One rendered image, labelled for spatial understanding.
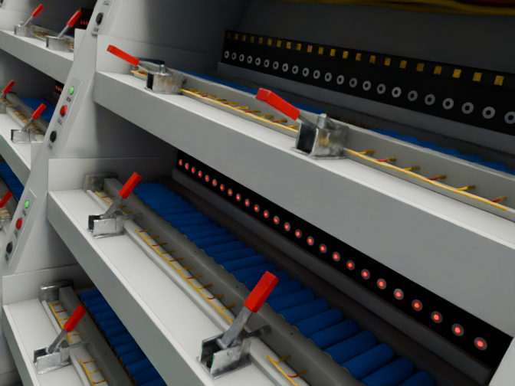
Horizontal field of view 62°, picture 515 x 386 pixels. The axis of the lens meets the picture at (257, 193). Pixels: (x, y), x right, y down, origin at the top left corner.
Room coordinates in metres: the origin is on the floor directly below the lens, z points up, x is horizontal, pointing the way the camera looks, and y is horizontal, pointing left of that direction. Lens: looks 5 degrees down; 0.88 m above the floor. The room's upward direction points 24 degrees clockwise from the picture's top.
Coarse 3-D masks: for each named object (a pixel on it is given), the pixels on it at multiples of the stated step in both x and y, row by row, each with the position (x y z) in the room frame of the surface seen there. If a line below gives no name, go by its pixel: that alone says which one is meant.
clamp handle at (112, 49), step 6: (108, 48) 0.48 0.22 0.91; (114, 48) 0.48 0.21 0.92; (114, 54) 0.48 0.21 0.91; (120, 54) 0.48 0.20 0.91; (126, 54) 0.49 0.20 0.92; (126, 60) 0.49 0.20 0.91; (132, 60) 0.49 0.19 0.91; (138, 60) 0.50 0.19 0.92; (138, 66) 0.51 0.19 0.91; (144, 66) 0.51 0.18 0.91; (162, 66) 0.52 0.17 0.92; (150, 72) 0.51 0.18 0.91; (156, 72) 0.52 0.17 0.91; (162, 72) 0.52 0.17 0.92
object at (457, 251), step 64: (128, 64) 0.66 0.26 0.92; (192, 64) 0.73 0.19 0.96; (192, 128) 0.44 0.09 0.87; (256, 128) 0.41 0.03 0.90; (448, 128) 0.44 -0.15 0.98; (256, 192) 0.37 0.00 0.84; (320, 192) 0.31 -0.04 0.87; (384, 192) 0.27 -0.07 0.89; (384, 256) 0.27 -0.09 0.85; (448, 256) 0.24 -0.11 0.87; (512, 256) 0.22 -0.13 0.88; (512, 320) 0.22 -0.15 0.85
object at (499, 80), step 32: (256, 64) 0.66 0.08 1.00; (288, 64) 0.61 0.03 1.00; (320, 64) 0.57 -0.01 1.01; (352, 64) 0.53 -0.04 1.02; (384, 64) 0.50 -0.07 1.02; (416, 64) 0.47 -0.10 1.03; (448, 64) 0.45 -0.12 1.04; (384, 96) 0.50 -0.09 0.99; (448, 96) 0.45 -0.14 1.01; (480, 96) 0.42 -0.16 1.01; (512, 96) 0.40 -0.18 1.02; (512, 128) 0.40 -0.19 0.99
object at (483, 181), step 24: (144, 72) 0.61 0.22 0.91; (216, 96) 0.50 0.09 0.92; (240, 96) 0.47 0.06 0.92; (264, 120) 0.41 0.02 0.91; (288, 120) 0.42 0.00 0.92; (312, 120) 0.39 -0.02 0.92; (336, 120) 0.39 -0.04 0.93; (360, 144) 0.35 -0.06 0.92; (384, 144) 0.34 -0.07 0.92; (408, 144) 0.33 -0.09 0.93; (408, 168) 0.31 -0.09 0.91; (432, 168) 0.31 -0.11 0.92; (456, 168) 0.30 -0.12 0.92; (480, 168) 0.29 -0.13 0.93; (456, 192) 0.28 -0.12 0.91; (480, 192) 0.29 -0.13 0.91; (504, 192) 0.27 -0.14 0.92
